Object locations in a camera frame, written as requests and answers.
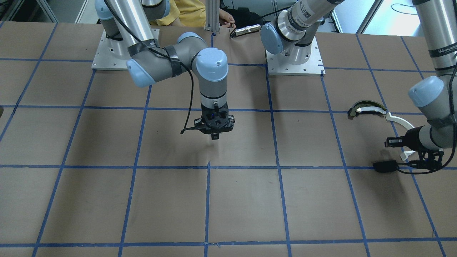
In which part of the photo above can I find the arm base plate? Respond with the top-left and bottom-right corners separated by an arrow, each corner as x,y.
91,31 -> 130,71
265,37 -> 326,76

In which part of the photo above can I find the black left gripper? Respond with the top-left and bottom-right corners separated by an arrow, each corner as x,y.
410,150 -> 444,171

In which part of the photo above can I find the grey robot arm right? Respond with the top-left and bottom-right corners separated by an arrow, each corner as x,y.
95,0 -> 235,140

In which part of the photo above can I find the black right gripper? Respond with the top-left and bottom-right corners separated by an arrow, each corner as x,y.
195,104 -> 235,140

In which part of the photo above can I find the rusty curved brake shoe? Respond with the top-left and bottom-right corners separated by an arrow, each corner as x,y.
347,100 -> 387,119

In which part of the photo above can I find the person in yellow shirt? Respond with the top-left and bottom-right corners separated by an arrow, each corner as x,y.
149,0 -> 236,28

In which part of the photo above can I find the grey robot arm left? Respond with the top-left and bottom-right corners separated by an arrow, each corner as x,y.
260,0 -> 456,174

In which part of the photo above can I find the aluminium profile post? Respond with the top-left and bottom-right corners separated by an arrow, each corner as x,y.
204,0 -> 220,34

